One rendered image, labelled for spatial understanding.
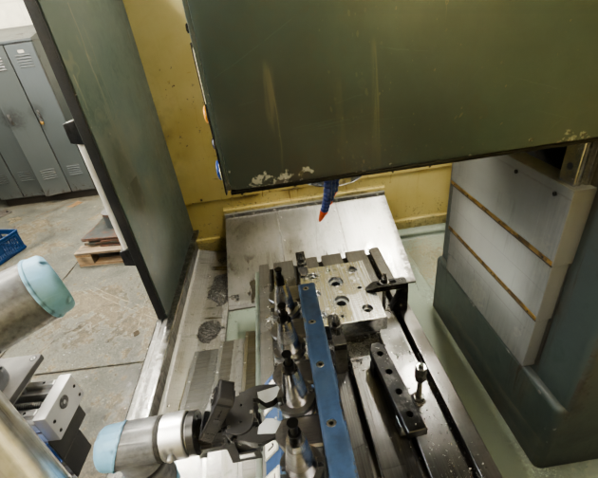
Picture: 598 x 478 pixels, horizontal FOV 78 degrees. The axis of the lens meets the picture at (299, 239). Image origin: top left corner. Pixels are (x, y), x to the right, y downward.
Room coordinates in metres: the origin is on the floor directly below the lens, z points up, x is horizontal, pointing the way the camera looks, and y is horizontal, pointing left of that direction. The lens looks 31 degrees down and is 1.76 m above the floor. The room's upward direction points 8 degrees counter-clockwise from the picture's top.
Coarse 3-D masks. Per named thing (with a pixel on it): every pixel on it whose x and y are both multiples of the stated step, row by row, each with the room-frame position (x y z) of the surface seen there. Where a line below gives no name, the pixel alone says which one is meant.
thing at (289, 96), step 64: (192, 0) 0.50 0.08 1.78; (256, 0) 0.50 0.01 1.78; (320, 0) 0.50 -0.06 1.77; (384, 0) 0.50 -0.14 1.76; (448, 0) 0.51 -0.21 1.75; (512, 0) 0.51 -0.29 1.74; (576, 0) 0.51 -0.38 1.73; (256, 64) 0.50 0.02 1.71; (320, 64) 0.50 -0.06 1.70; (384, 64) 0.50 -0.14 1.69; (448, 64) 0.51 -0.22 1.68; (512, 64) 0.51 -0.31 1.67; (576, 64) 0.51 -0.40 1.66; (256, 128) 0.50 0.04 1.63; (320, 128) 0.50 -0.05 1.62; (384, 128) 0.50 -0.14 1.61; (448, 128) 0.51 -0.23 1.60; (512, 128) 0.51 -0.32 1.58; (576, 128) 0.51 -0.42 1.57
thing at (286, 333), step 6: (282, 324) 0.48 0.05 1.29; (288, 324) 0.48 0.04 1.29; (282, 330) 0.48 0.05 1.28; (288, 330) 0.48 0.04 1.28; (294, 330) 0.49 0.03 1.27; (282, 336) 0.48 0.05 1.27; (288, 336) 0.48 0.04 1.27; (294, 336) 0.48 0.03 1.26; (282, 342) 0.48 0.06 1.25; (288, 342) 0.48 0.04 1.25; (294, 342) 0.48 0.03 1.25; (282, 348) 0.48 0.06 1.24; (288, 348) 0.47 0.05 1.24; (294, 348) 0.48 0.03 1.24
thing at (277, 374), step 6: (300, 360) 0.46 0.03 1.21; (306, 360) 0.46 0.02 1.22; (282, 366) 0.46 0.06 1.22; (300, 366) 0.45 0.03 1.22; (306, 366) 0.45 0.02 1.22; (276, 372) 0.45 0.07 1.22; (300, 372) 0.44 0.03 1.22; (306, 372) 0.44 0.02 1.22; (276, 378) 0.43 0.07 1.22; (306, 378) 0.42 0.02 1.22; (312, 378) 0.42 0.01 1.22; (276, 384) 0.42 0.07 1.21
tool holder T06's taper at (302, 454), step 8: (288, 440) 0.27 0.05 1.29; (304, 440) 0.27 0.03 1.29; (288, 448) 0.27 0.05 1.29; (296, 448) 0.26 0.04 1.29; (304, 448) 0.26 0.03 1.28; (288, 456) 0.27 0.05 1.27; (296, 456) 0.26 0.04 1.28; (304, 456) 0.26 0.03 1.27; (312, 456) 0.27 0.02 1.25; (288, 464) 0.26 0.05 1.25; (296, 464) 0.26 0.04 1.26; (304, 464) 0.26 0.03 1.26; (312, 464) 0.26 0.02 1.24; (288, 472) 0.26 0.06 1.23; (296, 472) 0.26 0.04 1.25; (304, 472) 0.26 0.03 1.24; (312, 472) 0.26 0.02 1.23
